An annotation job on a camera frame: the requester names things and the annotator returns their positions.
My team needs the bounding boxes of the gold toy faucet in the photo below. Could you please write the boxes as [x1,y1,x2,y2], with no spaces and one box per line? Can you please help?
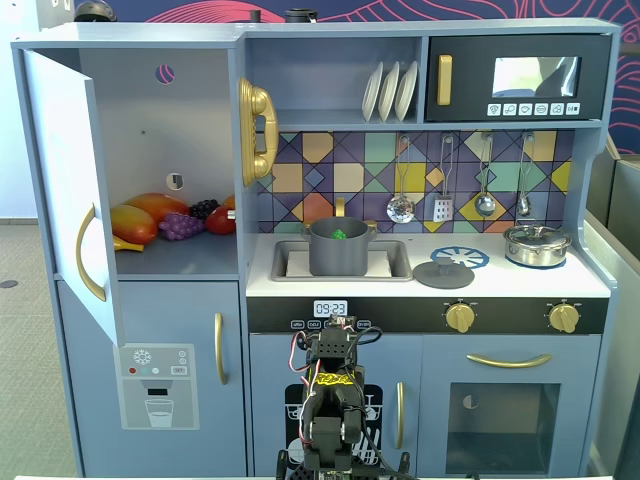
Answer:
[301,196,380,234]

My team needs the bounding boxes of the steel slotted spatula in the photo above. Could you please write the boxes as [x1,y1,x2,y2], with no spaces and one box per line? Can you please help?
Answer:
[431,132,456,224]

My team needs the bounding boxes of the gold oven handle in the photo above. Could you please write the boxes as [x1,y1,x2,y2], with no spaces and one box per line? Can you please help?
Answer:
[465,352,554,370]

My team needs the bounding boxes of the light blue desk divider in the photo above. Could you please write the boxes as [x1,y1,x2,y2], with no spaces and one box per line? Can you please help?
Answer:
[579,219,640,480]
[585,149,640,236]

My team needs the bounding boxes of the black toy microwave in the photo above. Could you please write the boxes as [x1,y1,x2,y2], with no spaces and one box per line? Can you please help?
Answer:
[424,34,613,123]

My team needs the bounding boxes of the gold microwave handle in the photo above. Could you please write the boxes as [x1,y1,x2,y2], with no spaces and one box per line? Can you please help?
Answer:
[436,54,454,107]

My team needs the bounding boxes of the dark toy grapes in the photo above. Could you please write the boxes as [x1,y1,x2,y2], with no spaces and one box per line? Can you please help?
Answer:
[188,198,222,222]

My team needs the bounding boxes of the gold dishwasher handle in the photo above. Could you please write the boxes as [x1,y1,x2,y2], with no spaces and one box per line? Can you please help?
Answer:
[395,381,406,451]

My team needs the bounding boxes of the gray plastic pot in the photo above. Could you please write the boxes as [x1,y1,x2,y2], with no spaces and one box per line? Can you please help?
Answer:
[301,216,379,278]

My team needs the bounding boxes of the steel pot with lid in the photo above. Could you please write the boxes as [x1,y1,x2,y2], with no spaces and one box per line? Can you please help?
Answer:
[502,223,573,268]

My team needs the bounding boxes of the black helmet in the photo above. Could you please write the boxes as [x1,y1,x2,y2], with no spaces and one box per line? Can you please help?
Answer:
[73,0,118,24]

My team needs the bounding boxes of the blue ice dispenser door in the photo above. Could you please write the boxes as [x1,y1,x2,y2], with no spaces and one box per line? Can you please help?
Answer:
[56,279,247,477]

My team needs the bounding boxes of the orange red toy mango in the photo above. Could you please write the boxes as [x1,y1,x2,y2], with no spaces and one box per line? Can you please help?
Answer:
[124,191,193,224]

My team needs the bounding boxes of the small steel spoon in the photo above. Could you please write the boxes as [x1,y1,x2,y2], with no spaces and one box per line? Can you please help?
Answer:
[515,130,536,218]

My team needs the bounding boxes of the steel slotted skimmer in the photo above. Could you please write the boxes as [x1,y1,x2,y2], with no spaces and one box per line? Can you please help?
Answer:
[385,132,417,225]

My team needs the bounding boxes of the gray pot lid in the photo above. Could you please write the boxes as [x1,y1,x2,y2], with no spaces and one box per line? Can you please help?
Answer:
[412,255,477,290]

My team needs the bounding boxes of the gray toy sink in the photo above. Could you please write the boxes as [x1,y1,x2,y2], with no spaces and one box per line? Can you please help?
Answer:
[270,239,414,283]

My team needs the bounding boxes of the gold cabinet door handle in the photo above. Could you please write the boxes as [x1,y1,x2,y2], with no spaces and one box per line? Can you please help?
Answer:
[75,201,108,303]

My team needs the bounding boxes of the purple toy grapes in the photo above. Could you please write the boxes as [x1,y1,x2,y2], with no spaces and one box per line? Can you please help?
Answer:
[158,211,207,243]

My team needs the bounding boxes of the gold toy telephone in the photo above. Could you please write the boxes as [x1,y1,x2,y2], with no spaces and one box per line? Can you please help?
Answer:
[237,76,281,188]

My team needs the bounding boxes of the steel ladle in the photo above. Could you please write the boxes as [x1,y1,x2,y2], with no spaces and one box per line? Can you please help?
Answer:
[474,132,498,219]

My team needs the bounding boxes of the gold ice dispenser door handle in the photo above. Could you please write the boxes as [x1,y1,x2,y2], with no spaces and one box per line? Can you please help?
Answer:
[213,312,229,387]

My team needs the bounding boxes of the blue shopping list cabinet door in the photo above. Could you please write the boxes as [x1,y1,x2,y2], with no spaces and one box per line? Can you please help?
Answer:
[21,48,127,348]

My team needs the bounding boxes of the blue wooden toy kitchen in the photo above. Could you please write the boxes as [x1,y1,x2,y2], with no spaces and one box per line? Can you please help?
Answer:
[10,18,623,479]

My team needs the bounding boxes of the gold stove knob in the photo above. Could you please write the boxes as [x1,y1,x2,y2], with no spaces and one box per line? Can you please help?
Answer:
[547,302,582,334]
[444,301,477,334]

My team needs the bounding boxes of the yellow toy banana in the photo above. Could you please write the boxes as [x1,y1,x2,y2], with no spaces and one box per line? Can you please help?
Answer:
[112,234,147,254]

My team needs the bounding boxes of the yellow orange toy mango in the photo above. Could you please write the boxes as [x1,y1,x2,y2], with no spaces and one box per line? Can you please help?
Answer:
[110,203,160,245]

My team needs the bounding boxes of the white toy plate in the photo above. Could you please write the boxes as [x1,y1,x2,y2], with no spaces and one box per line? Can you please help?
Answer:
[377,60,402,123]
[360,60,385,123]
[394,60,420,123]

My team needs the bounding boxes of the red toy fruit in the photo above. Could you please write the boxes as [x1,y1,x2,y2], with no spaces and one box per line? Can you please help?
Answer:
[204,205,238,237]

